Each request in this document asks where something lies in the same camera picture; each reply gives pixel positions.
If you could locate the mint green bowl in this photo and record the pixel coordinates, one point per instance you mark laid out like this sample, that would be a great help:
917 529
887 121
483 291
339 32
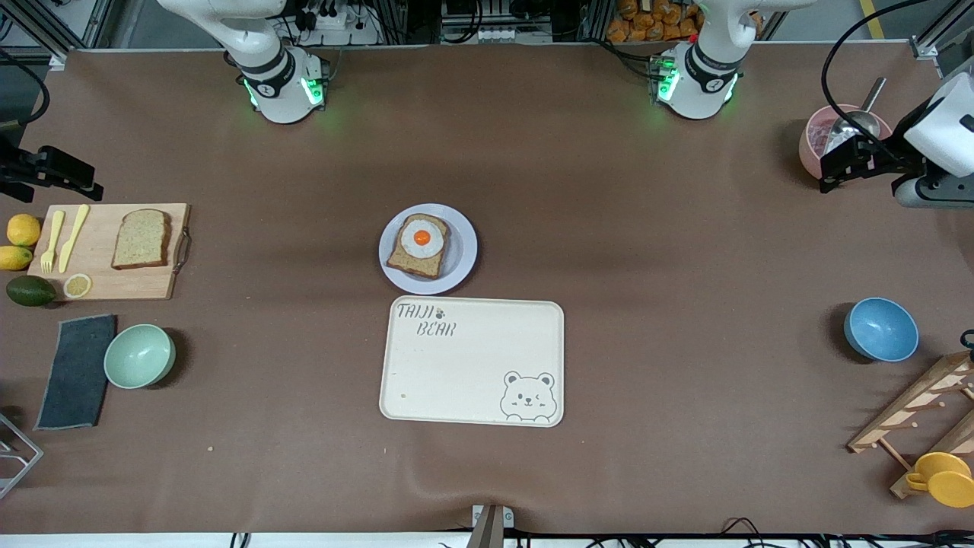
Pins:
138 356

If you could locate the plain brown bread slice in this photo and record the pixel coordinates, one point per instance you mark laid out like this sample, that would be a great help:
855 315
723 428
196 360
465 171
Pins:
141 240

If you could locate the wooden cutting board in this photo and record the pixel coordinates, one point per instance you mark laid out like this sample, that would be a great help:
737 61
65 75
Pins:
99 251

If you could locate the clear ice cubes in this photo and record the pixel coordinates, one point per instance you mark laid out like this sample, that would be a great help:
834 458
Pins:
820 137

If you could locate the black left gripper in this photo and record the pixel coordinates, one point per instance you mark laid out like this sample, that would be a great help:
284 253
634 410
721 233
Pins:
896 151

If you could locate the dark grey cloth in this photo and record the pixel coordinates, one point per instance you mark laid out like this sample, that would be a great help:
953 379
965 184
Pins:
76 373

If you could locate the lemon slice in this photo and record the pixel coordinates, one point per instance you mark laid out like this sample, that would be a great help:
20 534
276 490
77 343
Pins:
77 285

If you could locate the blue bowl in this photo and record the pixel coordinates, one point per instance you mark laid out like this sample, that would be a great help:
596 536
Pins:
881 329

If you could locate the yellow plastic fork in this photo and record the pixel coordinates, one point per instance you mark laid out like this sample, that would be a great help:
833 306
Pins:
53 236

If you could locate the fried egg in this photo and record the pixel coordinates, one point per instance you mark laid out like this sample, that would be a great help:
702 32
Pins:
422 237

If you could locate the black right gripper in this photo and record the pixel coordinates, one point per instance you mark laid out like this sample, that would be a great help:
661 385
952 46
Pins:
17 167

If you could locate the yellow cup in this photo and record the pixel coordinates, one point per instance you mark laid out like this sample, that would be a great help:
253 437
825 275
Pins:
947 481

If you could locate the pale lilac round plate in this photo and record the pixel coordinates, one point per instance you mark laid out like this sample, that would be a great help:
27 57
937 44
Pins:
463 259

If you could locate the orange pastries pile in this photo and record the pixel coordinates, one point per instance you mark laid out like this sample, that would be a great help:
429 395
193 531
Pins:
654 23

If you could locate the bread slice under egg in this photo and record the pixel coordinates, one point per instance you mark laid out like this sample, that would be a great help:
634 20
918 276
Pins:
415 265

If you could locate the green avocado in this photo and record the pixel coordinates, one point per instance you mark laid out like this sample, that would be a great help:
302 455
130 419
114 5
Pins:
30 291

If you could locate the oval yellow lemon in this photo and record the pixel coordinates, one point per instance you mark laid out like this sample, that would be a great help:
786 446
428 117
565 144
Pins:
14 259

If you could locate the cream bear print tray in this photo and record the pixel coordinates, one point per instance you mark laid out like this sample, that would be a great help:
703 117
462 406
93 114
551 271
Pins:
464 365

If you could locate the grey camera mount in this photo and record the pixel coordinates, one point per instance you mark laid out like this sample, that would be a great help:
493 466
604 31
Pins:
488 527

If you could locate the metal scoop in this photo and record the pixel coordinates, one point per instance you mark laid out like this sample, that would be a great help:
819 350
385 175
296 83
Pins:
856 122

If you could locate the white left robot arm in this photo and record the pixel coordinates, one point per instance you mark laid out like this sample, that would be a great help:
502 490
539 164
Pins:
700 84

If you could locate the wooden rack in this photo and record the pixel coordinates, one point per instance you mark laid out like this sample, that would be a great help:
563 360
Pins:
924 399

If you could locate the round yellow lemon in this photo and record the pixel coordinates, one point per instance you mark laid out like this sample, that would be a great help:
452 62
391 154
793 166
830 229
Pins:
23 230

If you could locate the pink bowl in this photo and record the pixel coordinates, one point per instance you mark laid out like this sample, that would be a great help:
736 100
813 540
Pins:
808 156

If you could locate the yellow plastic knife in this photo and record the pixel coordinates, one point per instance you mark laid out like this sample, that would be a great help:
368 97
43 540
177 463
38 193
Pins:
74 232

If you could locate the white power strip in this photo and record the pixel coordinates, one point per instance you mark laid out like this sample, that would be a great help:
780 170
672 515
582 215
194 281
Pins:
335 23

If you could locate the aluminium frame post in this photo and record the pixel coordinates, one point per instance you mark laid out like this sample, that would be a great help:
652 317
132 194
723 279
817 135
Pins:
940 30
57 34

